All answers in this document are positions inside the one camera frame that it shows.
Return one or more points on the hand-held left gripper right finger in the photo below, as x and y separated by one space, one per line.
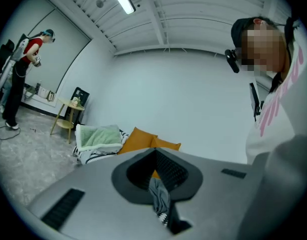
213 204

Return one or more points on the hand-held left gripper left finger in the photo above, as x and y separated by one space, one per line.
98 209

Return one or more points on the grey cloth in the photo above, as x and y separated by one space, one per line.
159 196

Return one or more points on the striped black white blanket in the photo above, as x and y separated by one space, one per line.
93 157

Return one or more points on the green fleece blanket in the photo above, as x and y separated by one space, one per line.
101 136

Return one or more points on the orange cushion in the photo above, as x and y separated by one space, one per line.
168 144
138 142

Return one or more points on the person's white printed shirt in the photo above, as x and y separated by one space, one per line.
276 124

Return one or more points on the round wooden side table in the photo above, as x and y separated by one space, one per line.
68 104

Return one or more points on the small flower bunch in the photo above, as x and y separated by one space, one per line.
76 101

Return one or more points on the white handbag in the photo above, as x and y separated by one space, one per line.
50 96

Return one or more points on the white low shelf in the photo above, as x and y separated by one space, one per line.
38 100

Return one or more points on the green bag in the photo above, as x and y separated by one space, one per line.
30 92

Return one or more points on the dark bottle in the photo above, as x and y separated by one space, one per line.
38 87

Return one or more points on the person's head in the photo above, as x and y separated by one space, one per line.
263 44

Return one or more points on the black office chair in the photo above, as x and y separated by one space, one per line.
6 49

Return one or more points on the round ceiling sensor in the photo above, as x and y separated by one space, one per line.
101 3

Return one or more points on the black head-mounted camera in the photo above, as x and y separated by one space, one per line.
233 60

